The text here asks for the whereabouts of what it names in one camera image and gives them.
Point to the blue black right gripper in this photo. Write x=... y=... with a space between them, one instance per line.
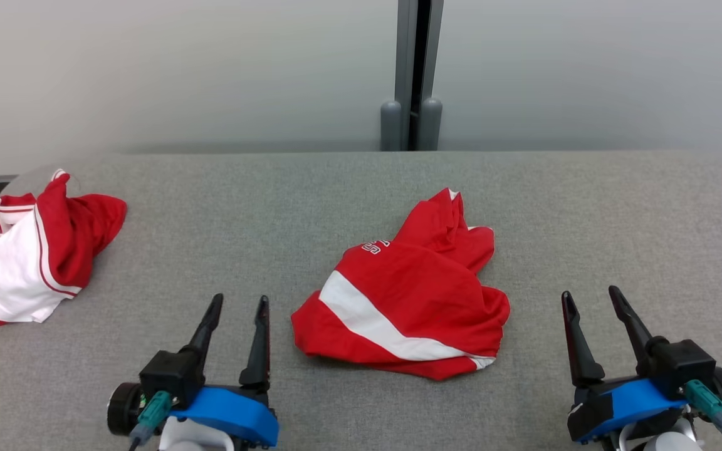
x=637 y=401

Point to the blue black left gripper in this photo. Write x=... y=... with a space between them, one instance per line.
x=229 y=413

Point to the red shorts with white stripe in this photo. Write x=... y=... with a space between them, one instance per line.
x=411 y=300

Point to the red and white jersey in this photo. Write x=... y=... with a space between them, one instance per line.
x=16 y=269

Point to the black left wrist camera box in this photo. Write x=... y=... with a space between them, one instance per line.
x=170 y=376

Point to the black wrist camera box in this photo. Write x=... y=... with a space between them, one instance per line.
x=684 y=363
x=170 y=376

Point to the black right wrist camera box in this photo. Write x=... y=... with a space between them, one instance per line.
x=684 y=363

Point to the grey partition joint post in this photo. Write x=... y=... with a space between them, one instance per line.
x=406 y=56

